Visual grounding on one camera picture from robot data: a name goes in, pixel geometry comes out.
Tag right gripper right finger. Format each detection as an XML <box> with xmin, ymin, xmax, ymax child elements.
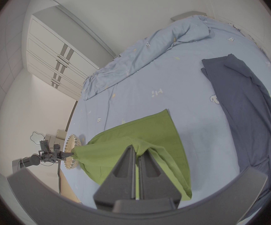
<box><xmin>138</xmin><ymin>149</ymin><xmax>182</xmax><ymax>210</ymax></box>

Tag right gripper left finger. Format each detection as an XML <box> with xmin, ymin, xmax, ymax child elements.
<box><xmin>93</xmin><ymin>145</ymin><xmax>136</xmax><ymax>212</ymax></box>

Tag green shorts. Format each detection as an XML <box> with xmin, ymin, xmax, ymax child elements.
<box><xmin>70</xmin><ymin>109</ymin><xmax>192</xmax><ymax>201</ymax></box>

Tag round woven basket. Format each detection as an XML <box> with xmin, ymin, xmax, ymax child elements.
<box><xmin>64</xmin><ymin>133</ymin><xmax>82</xmax><ymax>169</ymax></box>

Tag bed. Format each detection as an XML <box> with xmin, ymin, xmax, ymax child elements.
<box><xmin>57</xmin><ymin>13</ymin><xmax>271</xmax><ymax>222</ymax></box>

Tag dark blue garment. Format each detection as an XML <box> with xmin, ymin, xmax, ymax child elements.
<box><xmin>201</xmin><ymin>53</ymin><xmax>271</xmax><ymax>222</ymax></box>

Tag white wardrobe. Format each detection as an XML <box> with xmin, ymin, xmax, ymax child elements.
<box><xmin>26</xmin><ymin>5</ymin><xmax>117</xmax><ymax>100</ymax></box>

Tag pale blue quilt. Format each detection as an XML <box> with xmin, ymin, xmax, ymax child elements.
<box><xmin>81</xmin><ymin>15</ymin><xmax>214</xmax><ymax>101</ymax></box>

